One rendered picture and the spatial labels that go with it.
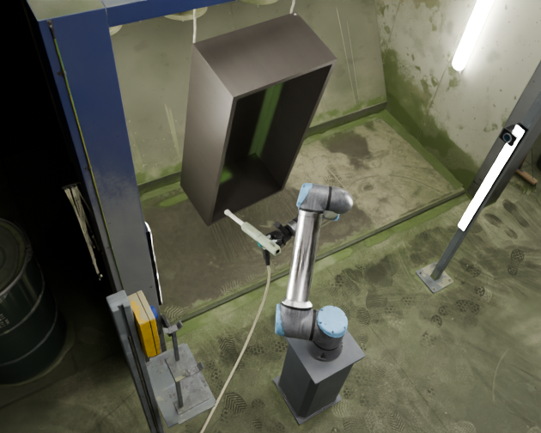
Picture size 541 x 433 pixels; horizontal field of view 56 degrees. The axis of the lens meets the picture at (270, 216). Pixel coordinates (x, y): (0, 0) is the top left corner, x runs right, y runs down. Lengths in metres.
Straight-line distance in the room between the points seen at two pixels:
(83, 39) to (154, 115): 2.36
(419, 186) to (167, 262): 2.12
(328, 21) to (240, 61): 2.17
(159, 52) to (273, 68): 1.60
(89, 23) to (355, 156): 3.21
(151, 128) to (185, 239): 0.85
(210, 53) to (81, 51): 0.96
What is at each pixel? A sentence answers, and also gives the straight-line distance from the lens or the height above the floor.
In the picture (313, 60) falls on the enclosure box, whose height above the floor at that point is 1.64.
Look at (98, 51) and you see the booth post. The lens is 1.60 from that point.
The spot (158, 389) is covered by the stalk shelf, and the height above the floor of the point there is 0.79.
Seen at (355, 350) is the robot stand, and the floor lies 0.64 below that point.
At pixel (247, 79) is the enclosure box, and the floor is 1.65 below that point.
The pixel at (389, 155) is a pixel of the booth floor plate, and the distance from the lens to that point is 4.55.
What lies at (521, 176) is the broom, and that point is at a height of 0.08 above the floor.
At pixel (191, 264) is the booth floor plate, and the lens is 3.60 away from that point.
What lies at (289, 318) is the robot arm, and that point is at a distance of 2.43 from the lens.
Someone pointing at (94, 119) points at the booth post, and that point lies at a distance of 1.73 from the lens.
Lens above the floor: 3.03
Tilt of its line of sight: 51 degrees down
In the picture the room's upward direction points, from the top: 7 degrees clockwise
